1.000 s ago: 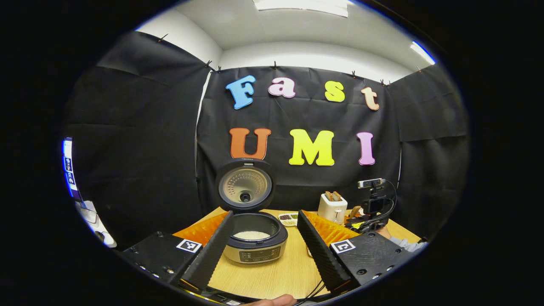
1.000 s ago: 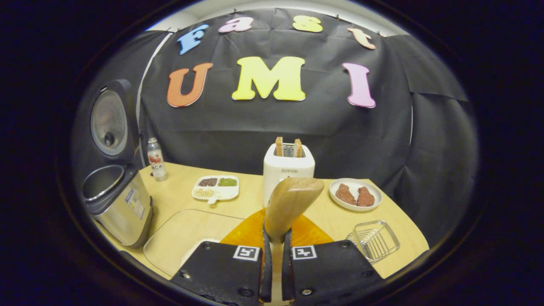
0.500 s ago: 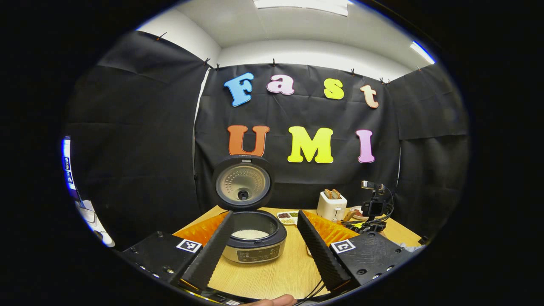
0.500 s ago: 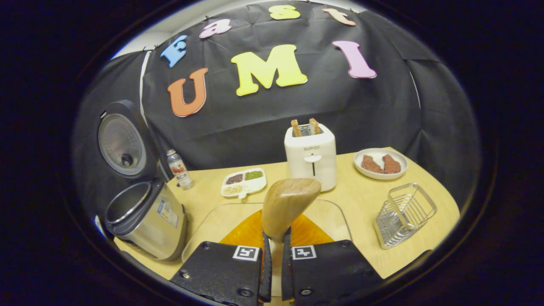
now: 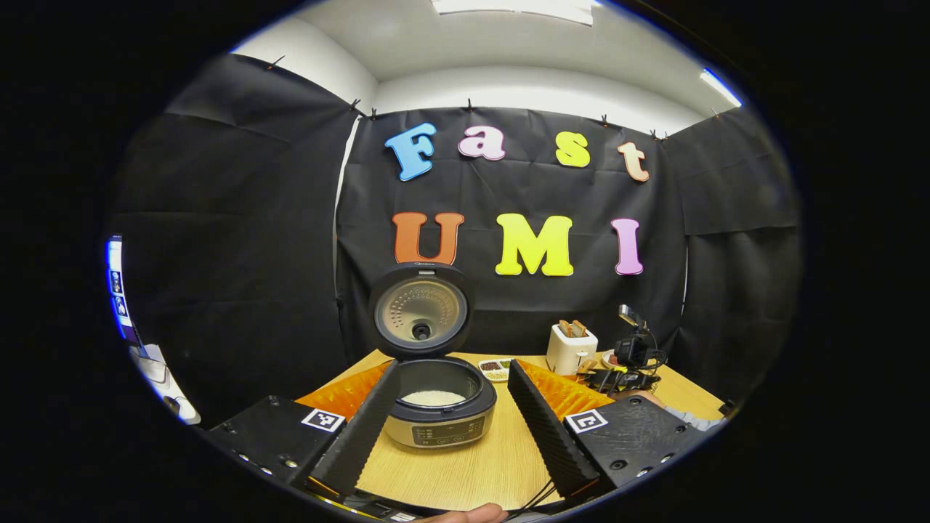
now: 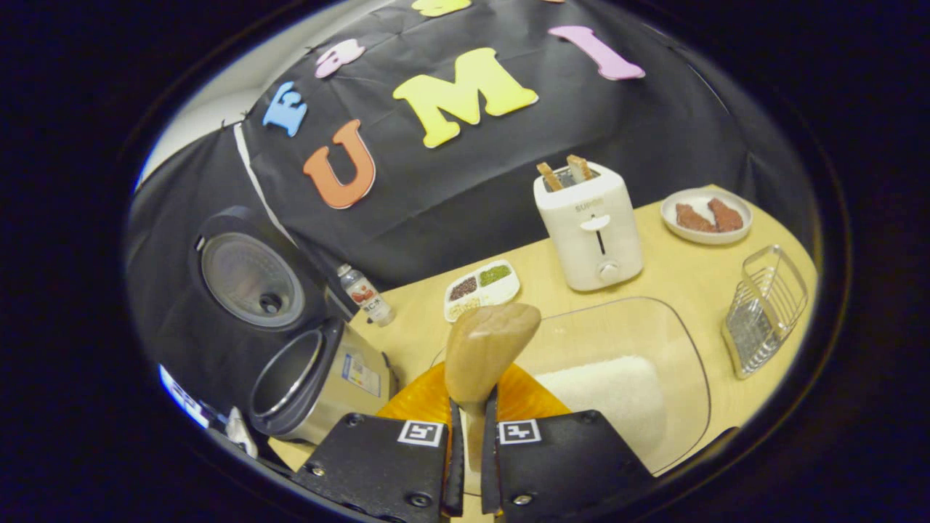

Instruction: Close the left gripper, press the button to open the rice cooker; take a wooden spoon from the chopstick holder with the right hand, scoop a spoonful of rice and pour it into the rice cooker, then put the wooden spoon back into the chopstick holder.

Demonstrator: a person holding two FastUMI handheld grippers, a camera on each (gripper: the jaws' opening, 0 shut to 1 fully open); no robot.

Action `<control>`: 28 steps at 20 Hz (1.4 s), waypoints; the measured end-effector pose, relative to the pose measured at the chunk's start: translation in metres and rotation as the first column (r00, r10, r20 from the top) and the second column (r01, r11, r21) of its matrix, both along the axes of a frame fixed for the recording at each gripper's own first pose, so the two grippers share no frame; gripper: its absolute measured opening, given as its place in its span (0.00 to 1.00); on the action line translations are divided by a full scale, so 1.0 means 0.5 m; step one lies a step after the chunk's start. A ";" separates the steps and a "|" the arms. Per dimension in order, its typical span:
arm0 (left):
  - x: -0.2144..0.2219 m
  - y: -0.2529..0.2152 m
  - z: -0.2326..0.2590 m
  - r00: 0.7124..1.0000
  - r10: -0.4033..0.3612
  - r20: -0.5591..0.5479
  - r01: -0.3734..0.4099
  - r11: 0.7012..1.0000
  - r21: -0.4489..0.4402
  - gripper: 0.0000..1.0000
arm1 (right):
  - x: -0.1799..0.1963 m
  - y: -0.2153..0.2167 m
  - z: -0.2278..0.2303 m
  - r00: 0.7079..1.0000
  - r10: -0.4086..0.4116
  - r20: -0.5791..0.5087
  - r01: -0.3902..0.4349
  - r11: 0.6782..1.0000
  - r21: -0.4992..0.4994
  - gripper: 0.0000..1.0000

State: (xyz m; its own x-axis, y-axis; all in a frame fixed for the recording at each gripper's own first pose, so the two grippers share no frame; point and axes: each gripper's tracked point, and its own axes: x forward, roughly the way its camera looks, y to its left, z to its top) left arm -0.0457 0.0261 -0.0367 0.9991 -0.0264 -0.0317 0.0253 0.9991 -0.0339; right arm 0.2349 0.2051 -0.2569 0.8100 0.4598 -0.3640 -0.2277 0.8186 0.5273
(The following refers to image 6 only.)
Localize white divided bean dish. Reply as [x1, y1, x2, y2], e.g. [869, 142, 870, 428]
[443, 259, 522, 323]

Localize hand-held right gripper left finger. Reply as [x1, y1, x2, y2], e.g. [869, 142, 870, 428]
[291, 361, 466, 523]

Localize white toaster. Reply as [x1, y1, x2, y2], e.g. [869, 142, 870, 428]
[533, 161, 645, 293]

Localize clear plastic rice container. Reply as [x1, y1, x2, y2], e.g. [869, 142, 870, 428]
[429, 296, 713, 498]

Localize brown meat piece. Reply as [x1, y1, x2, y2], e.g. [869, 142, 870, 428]
[675, 203, 716, 233]
[708, 198, 744, 233]

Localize white round plate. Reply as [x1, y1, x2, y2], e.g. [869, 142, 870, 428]
[660, 187, 753, 246]

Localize metal wire chopstick holder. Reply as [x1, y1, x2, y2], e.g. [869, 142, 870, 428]
[721, 244, 809, 381]

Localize wooden spoon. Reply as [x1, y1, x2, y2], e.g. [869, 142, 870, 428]
[445, 303, 542, 473]

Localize black rice cooker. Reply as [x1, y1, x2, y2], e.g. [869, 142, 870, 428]
[190, 206, 397, 445]

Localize small red label bottle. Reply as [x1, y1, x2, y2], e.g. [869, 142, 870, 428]
[336, 263, 397, 328]

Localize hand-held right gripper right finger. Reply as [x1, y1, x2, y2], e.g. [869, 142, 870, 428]
[480, 361, 658, 523]

